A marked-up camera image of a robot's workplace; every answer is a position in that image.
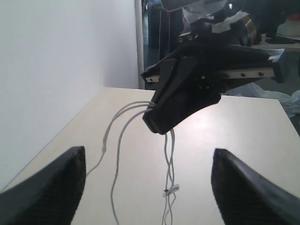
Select white wired earphones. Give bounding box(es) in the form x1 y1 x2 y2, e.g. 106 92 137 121
86 101 180 225

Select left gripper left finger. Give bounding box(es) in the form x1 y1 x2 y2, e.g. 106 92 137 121
0 146 86 225

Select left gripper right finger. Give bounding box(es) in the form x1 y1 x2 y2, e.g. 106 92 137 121
211 149 300 225

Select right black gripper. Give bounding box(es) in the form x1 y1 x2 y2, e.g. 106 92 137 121
141 22 285 135

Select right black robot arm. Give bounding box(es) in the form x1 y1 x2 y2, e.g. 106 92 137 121
142 0 285 135

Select white plastic bag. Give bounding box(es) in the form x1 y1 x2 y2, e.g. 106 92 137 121
225 83 300 118

